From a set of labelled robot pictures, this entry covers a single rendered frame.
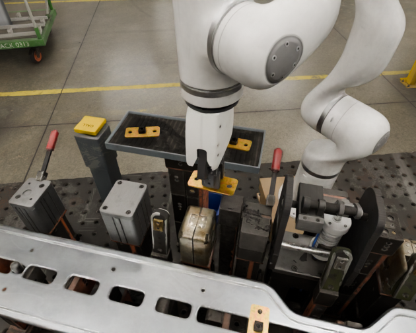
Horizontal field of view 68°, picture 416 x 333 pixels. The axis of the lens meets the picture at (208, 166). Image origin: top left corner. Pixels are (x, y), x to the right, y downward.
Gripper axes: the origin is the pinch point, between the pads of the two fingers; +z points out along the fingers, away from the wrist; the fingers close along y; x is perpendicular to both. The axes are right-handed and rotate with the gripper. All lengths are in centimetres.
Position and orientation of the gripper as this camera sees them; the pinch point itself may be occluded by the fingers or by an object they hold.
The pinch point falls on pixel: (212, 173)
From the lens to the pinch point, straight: 53.0
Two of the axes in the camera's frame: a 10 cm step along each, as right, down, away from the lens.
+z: 0.2, 7.1, 7.0
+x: 9.5, 2.1, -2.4
